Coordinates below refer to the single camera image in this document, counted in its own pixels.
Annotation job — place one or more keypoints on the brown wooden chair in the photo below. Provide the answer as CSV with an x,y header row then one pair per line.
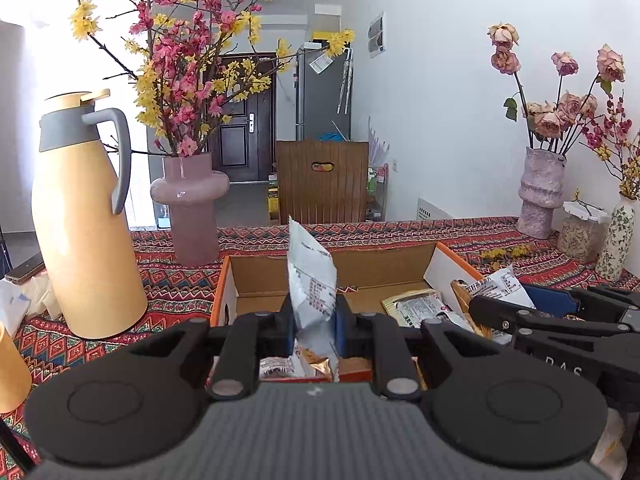
x,y
305,195

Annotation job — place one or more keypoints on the dried pink roses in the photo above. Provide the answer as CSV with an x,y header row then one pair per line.
x,y
550,122

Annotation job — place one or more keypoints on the pale yellow packet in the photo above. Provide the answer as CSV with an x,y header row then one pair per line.
x,y
612,445

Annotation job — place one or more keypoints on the beige cloth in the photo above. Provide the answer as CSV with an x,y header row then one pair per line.
x,y
42,292

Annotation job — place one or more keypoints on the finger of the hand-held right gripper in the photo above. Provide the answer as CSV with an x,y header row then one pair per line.
x,y
500,312
555,302

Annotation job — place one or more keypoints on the pink and yellow blossom branches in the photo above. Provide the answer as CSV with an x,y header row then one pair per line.
x,y
185,85

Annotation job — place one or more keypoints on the grey refrigerator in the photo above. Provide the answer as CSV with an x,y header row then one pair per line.
x,y
320,105

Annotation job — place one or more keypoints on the pale dried grass bunch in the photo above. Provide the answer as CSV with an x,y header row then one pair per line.
x,y
377,142

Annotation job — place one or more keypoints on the clear folded umbrella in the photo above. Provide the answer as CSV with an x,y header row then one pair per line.
x,y
345,85

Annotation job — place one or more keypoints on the paper label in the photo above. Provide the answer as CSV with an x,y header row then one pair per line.
x,y
321,63

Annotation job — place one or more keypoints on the white box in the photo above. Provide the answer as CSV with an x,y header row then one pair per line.
x,y
327,17

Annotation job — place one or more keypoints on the yellow mug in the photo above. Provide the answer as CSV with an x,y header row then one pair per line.
x,y
12,375

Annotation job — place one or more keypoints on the textured pink vase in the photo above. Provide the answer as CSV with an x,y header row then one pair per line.
x,y
540,195

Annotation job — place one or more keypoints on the patterned red tablecloth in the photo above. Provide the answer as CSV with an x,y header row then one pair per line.
x,y
175,285

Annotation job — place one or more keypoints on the yellow box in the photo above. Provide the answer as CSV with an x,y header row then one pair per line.
x,y
325,36

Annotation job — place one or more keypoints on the floral ceramic vase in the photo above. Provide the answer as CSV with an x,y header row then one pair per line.
x,y
615,245

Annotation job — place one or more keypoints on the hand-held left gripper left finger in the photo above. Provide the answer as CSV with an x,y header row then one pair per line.
x,y
289,330

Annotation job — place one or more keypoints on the yellow carton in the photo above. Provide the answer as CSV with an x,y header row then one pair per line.
x,y
273,205

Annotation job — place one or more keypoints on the beige grey snack packet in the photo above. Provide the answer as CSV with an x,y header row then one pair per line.
x,y
415,307

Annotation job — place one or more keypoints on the yellow thermos jug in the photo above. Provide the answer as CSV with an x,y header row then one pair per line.
x,y
85,240

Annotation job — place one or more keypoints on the small blossom sprigs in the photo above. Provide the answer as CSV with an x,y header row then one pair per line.
x,y
595,135

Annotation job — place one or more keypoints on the brown white snack packet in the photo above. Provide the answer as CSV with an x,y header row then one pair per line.
x,y
280,367

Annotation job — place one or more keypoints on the white plastic bag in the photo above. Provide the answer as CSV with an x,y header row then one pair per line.
x,y
10,305

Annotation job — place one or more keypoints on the glass jar with grains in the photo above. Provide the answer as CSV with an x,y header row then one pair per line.
x,y
580,237

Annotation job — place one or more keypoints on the brown striped snack packet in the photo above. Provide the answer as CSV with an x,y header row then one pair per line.
x,y
461,292

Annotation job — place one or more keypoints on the small storage rack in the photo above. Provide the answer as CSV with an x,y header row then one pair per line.
x,y
377,192

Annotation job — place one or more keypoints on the pink glass vase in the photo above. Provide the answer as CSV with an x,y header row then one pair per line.
x,y
192,220

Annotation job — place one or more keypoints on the red cardboard box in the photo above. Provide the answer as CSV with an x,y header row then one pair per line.
x,y
260,280

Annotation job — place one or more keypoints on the dark brown door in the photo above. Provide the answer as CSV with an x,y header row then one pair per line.
x,y
235,150

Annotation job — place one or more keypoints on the fallen yellow blossoms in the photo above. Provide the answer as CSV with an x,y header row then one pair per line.
x,y
500,252

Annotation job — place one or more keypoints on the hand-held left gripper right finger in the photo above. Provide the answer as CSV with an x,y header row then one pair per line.
x,y
342,330

